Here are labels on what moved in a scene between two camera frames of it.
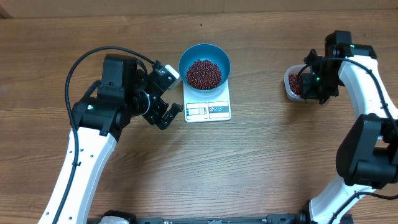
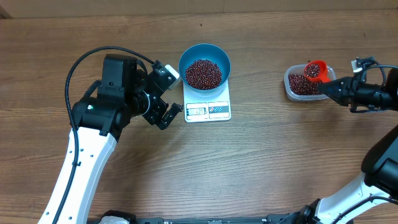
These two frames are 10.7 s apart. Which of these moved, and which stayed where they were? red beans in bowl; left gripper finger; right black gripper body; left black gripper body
Moved: right black gripper body
Stayed: left gripper finger; left black gripper body; red beans in bowl
